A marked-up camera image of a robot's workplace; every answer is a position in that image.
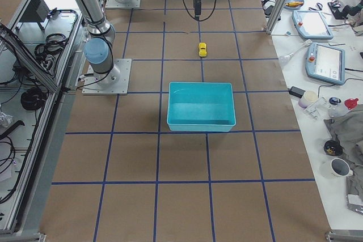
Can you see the black power adapter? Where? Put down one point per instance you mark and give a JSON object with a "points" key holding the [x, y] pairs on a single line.
{"points": [[296, 92]]}

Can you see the light blue plastic bin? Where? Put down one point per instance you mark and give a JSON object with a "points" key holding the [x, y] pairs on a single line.
{"points": [[201, 106]]}

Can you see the black bowl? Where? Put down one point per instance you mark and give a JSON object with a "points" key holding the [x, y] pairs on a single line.
{"points": [[333, 148]]}

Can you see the far teach pendant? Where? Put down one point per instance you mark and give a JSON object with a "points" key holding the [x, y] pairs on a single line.
{"points": [[311, 25]]}

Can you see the teach pendant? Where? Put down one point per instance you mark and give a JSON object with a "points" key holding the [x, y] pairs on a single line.
{"points": [[311, 25], [325, 63]]}

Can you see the near teach pendant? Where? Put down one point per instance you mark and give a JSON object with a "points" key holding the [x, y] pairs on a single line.
{"points": [[325, 63]]}

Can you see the yellow beetle toy car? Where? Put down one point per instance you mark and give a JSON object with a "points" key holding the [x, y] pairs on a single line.
{"points": [[202, 50]]}

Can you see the white mug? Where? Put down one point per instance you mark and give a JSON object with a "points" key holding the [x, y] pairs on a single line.
{"points": [[335, 168]]}

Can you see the grey cloth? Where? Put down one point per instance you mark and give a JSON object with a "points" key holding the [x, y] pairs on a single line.
{"points": [[347, 130]]}

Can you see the white paper cup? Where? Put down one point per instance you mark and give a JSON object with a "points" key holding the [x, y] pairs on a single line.
{"points": [[307, 98]]}

